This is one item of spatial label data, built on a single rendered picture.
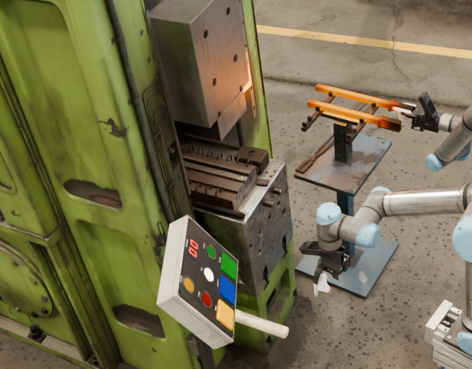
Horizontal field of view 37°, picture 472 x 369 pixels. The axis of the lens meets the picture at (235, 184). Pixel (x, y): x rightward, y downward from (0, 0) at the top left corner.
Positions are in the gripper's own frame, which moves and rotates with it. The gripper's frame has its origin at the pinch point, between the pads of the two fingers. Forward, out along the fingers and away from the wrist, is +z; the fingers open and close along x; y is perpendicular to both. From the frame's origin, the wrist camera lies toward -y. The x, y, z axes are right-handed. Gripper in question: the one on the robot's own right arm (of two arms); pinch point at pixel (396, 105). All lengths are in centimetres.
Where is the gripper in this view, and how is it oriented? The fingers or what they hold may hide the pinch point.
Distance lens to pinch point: 309.4
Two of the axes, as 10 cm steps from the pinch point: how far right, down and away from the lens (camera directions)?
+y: 1.3, 7.4, 6.6
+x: 5.4, -6.1, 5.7
